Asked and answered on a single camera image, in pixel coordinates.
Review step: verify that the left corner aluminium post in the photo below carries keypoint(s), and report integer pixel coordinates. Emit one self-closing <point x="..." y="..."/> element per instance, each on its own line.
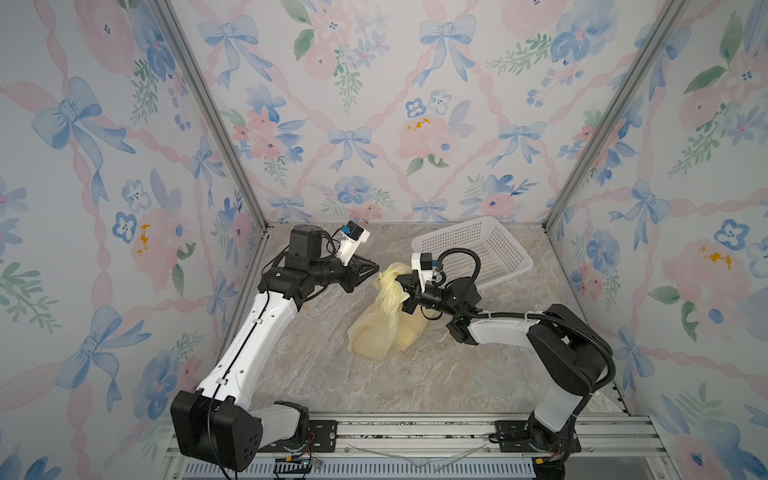
<point x="171" y="28"/>

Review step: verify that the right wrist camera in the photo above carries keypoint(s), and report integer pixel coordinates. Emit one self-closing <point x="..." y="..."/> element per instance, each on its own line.
<point x="423" y="265"/>

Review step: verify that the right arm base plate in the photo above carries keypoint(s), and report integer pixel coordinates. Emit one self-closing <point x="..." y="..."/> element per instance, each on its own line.
<point x="525" y="436"/>

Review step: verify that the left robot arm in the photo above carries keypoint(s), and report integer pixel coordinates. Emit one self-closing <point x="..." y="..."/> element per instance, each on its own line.
<point x="214" y="423"/>

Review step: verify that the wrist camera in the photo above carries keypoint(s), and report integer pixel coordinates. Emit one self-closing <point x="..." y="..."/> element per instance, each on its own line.
<point x="353" y="235"/>
<point x="423" y="265"/>

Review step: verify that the aluminium frame rail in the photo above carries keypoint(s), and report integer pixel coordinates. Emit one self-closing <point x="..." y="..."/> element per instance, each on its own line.
<point x="446" y="446"/>

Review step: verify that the yellow plastic bag orange print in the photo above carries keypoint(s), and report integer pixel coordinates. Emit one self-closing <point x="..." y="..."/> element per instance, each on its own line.
<point x="384" y="329"/>

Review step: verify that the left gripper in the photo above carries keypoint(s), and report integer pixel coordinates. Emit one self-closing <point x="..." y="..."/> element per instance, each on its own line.
<point x="349" y="275"/>

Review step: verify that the white plastic basket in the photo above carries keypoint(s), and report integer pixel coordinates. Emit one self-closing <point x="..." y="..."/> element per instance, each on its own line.
<point x="502" y="256"/>

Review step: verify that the right corner aluminium post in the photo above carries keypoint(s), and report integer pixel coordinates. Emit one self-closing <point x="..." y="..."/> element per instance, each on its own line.
<point x="660" y="32"/>

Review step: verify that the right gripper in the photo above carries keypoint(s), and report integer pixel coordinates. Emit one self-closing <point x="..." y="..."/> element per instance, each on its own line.
<point x="413" y="292"/>

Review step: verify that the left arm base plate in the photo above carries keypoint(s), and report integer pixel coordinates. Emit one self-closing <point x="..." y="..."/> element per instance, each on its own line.
<point x="315" y="436"/>

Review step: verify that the corner aluminium post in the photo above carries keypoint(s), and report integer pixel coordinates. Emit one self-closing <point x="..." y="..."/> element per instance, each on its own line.
<point x="660" y="32"/>
<point x="171" y="28"/>

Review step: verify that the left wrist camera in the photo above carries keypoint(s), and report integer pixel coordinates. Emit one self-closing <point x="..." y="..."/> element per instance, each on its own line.
<point x="353" y="235"/>

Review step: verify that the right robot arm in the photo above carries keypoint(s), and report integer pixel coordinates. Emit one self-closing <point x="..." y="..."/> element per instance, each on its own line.
<point x="579" y="361"/>

